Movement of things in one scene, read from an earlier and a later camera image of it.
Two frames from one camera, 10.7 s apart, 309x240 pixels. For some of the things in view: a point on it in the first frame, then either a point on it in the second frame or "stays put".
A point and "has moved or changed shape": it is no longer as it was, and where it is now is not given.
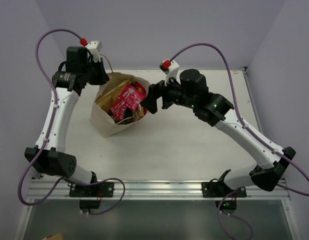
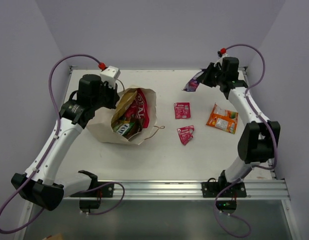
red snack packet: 118,108 to 186,133
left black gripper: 100,74 to 110,95
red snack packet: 132,97 to 182,110
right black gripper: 155,91 to 205,78
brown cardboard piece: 55,236 stays put
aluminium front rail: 149,189 stays put
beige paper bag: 116,78 to 99,122
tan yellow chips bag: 110,91 has moved or changed shape
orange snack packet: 139,113 has moved or changed shape
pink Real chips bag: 139,86 to 139,108
